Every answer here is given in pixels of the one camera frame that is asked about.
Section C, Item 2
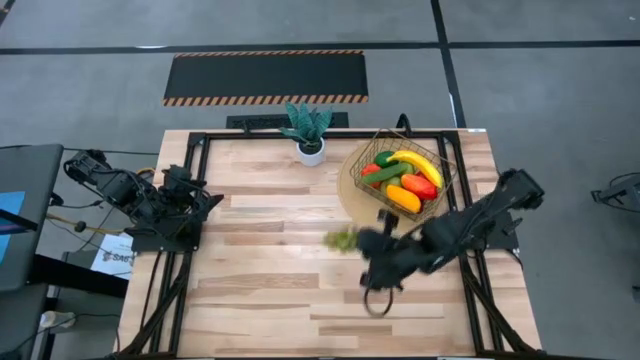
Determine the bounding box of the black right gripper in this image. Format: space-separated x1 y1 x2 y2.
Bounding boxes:
355 209 426 291

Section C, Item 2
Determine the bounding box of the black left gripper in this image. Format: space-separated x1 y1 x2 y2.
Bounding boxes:
159 165 225 229

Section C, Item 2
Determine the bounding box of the green grape bunch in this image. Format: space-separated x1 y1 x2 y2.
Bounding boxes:
323 229 360 254

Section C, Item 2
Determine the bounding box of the yellow orange mango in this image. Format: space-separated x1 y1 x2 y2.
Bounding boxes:
385 184 423 215

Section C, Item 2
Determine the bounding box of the green cucumber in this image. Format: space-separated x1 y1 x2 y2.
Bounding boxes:
363 162 410 185

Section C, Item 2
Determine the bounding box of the red tomato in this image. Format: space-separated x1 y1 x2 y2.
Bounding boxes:
360 162 384 190

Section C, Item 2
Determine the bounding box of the red orange mango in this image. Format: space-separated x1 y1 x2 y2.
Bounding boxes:
400 173 439 202

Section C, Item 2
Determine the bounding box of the green avocado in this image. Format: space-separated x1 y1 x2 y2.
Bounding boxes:
373 150 399 169

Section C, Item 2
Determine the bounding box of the yellow banana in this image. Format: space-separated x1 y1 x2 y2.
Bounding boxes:
386 149 445 189

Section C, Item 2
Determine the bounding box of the round wooden board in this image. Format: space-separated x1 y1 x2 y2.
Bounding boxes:
336 144 454 238

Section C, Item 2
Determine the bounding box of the white plant pot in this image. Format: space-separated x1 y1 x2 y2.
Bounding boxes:
296 137 327 168

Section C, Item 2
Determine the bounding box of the black floor strip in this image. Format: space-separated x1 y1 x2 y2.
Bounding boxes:
225 111 350 130

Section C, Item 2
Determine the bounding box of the white printed paper sign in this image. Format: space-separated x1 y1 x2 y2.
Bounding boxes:
89 232 135 281

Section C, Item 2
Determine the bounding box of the green artificial plant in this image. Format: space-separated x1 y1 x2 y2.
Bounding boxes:
278 101 335 147

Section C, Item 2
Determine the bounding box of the black desk crossbar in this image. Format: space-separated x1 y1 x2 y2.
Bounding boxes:
29 253 129 299

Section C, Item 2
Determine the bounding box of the black hazard-striped floor mat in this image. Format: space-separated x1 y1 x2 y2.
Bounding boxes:
161 49 370 107

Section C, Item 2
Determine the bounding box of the dark grey desk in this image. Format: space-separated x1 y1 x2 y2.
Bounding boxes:
0 143 65 294

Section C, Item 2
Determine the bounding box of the clear plastic bottle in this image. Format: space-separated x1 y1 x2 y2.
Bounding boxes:
38 310 77 330

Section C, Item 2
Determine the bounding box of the blue screen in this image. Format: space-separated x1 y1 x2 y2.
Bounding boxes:
0 190 26 264

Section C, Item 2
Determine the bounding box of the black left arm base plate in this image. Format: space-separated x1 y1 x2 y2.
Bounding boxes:
130 219 205 253

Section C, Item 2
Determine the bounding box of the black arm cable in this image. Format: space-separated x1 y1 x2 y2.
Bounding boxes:
362 285 397 318

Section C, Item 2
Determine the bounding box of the gold wire basket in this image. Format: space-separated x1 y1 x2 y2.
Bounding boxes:
348 128 459 223

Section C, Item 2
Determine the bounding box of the black aluminium table frame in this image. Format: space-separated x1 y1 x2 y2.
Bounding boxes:
117 130 539 359

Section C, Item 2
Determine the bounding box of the yellow cable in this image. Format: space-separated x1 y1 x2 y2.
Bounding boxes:
47 213 126 236

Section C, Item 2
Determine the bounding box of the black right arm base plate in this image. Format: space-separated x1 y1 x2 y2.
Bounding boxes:
479 210 520 252

